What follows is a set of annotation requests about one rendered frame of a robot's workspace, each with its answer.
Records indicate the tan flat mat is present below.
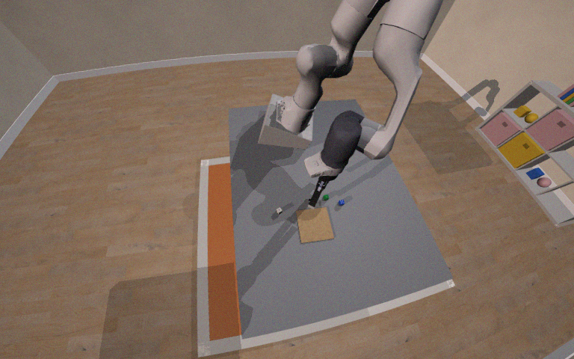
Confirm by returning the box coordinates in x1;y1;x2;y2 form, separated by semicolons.
296;207;334;243

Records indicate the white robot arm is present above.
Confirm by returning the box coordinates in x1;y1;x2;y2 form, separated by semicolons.
277;0;443;178

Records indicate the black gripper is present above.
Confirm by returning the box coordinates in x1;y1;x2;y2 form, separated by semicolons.
308;175;338;209

